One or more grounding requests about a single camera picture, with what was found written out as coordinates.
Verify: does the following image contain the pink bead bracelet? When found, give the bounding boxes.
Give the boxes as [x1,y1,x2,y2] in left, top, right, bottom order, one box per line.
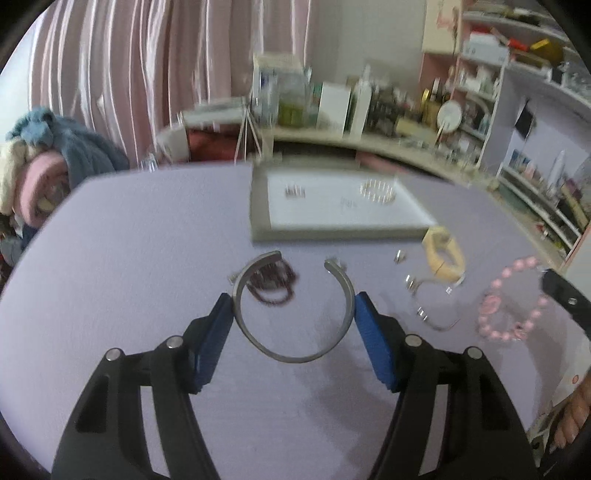
[478,258,550,342]

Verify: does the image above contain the pink curtain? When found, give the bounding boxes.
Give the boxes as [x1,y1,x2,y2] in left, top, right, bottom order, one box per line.
[28,0,315,171]

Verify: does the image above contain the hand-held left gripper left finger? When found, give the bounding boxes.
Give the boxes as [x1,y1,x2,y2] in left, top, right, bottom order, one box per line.
[50,292,235,480]

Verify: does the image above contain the cardboard tray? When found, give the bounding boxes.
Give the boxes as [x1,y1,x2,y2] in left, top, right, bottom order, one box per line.
[249,164,437,243]

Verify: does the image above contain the black pouch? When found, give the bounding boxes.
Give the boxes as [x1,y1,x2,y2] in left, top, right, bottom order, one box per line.
[514,99,535,138]

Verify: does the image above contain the white pearl bracelet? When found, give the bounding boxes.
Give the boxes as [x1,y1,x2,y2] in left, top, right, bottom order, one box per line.
[359,179,398,203]

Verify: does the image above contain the white shelf unit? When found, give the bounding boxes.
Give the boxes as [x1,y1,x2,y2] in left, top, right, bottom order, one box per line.
[455,0,591,259]

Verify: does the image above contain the white folding tray table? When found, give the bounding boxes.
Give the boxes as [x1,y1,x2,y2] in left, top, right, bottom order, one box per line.
[180,98,250,125]

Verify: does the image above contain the green jar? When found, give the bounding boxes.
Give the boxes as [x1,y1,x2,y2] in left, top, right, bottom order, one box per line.
[278,104,305,126]

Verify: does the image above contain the white carton box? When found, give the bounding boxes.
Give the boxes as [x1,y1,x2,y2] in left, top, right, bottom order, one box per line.
[318,83,351,134]

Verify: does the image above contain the white spray bottle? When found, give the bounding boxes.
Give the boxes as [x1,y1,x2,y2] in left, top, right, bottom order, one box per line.
[549,150,566,197]

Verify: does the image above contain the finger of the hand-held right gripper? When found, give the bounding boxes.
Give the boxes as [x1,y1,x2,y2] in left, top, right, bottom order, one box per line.
[539,268,591,335]

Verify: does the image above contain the beige wooden hair clip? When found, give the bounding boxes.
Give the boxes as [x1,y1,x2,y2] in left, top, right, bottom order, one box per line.
[422,226,466,283]

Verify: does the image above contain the silver cuff bracelet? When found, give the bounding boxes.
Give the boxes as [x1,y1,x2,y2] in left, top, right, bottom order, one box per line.
[232,250,356,364]

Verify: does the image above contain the pink figure wall poster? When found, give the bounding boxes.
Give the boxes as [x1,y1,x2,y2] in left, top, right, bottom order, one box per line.
[422,0,462,55]

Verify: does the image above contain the person's right hand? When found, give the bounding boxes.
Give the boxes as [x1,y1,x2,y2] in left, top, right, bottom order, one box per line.
[551,374,591,455]

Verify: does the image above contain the white plastic appliance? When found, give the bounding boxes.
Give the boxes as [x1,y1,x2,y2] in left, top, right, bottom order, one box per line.
[157,127,190,164]

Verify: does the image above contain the blue and white box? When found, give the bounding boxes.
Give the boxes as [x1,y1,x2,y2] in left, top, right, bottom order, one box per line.
[253,69,278,125]

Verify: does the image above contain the round white mirror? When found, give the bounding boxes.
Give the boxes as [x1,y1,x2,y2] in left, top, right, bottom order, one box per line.
[438,100,464,134]

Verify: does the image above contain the dark red bead bracelet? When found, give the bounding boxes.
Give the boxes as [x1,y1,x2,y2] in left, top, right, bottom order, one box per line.
[247,261,301,308]

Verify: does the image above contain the pink rolled blanket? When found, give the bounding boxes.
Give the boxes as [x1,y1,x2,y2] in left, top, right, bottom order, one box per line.
[21,152,72,227]

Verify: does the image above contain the beige curved desk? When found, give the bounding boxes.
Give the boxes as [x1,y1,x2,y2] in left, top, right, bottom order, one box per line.
[259,124,568,273]

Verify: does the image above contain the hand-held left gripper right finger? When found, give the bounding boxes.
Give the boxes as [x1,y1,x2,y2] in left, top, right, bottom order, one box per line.
[355,291,542,480]

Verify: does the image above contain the thin silver pearl bangle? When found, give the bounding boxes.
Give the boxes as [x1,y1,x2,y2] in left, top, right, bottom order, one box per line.
[404,272,462,332]

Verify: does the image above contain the white plastic bottle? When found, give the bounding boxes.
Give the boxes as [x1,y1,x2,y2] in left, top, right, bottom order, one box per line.
[348,65,372,139]

